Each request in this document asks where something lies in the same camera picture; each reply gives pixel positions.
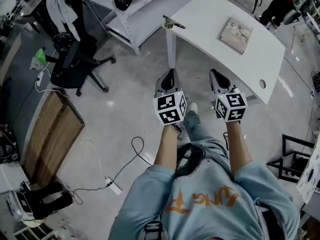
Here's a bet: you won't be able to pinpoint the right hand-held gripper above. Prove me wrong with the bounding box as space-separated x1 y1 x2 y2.
208 68 249 123

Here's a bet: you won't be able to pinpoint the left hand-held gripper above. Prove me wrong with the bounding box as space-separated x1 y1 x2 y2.
152 68 189 127

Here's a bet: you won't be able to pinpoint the metal clip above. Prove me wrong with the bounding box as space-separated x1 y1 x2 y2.
162 14 187 30

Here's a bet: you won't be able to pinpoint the person's right forearm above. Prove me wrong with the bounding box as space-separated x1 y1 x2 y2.
225 120 254 178

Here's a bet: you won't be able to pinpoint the person's left forearm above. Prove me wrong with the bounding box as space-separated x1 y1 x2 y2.
153 123 186 171

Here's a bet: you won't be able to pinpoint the person's white shoe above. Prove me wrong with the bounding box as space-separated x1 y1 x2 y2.
187 101 199 115

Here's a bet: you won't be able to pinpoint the person's jeans leg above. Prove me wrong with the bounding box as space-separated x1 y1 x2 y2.
183 109 226 145

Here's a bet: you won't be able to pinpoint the white table leg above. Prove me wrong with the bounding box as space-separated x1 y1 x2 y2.
165 28 177 70

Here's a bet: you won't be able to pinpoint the grey book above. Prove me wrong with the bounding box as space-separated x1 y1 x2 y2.
219 17 254 55

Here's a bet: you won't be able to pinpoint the white metal shelf rack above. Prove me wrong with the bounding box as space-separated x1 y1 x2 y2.
99 0 186 57

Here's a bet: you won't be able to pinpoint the long white power strip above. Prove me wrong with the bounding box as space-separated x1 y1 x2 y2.
104 176 124 195

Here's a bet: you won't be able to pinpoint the person's light blue sweatshirt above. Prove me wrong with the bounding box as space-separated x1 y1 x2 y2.
108 138 301 240

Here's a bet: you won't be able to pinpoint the black office chair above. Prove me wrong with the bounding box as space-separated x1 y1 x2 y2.
49 0 117 98

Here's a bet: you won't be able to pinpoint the white spotted board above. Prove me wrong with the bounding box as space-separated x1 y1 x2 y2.
295 145 320 205

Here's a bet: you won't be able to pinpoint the wooden board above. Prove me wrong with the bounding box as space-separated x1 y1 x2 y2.
23 90 86 185

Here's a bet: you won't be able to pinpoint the small white power strip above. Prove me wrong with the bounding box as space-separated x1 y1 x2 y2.
34 71 46 88

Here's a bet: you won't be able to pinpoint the green plastic bag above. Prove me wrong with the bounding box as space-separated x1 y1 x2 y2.
29 47 49 70

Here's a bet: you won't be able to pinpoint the white garment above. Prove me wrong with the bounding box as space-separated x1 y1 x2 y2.
45 0 82 43

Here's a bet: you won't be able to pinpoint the black boots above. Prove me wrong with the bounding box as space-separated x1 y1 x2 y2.
24 180 75 220

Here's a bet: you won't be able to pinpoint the black cable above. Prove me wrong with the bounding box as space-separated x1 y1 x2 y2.
66 136 154 206

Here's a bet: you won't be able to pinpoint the black metal frame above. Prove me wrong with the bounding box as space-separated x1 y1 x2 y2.
265 133 316 184

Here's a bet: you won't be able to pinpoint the white cable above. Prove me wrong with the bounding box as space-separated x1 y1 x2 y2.
34 85 108 181

